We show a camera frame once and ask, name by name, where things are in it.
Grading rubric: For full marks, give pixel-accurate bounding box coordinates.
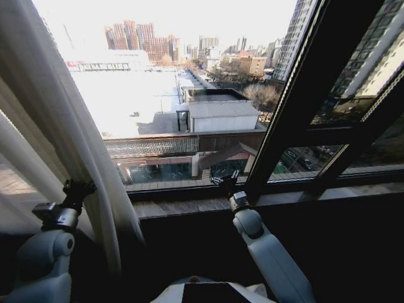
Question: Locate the grey stone window sill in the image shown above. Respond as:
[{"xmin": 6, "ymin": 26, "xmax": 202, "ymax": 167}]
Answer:
[{"xmin": 131, "ymin": 181, "xmax": 404, "ymax": 220}]

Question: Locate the pale tall apartment tower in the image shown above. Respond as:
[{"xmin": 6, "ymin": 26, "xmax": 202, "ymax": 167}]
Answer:
[{"xmin": 271, "ymin": 0, "xmax": 317, "ymax": 83}]

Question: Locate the white robot front shell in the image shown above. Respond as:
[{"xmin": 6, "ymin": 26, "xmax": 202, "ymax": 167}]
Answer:
[{"xmin": 150, "ymin": 273, "xmax": 276, "ymax": 303}]

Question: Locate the grey rooftop shed building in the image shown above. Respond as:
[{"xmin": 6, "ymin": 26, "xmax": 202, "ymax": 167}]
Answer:
[{"xmin": 175, "ymin": 100, "xmax": 262, "ymax": 134}]

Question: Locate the black window frame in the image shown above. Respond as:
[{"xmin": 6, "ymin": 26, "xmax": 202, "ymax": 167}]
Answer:
[{"xmin": 125, "ymin": 0, "xmax": 404, "ymax": 198}]

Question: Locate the bare brown tree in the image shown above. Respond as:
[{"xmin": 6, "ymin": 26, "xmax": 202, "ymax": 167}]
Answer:
[{"xmin": 242, "ymin": 83, "xmax": 282, "ymax": 122}]

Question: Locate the red high-rise building cluster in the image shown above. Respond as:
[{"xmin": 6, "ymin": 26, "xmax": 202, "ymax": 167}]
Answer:
[{"xmin": 104, "ymin": 20, "xmax": 181, "ymax": 62}]

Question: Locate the cream white curtain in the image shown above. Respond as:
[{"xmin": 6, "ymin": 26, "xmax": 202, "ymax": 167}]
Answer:
[{"xmin": 0, "ymin": 0, "xmax": 146, "ymax": 280}]

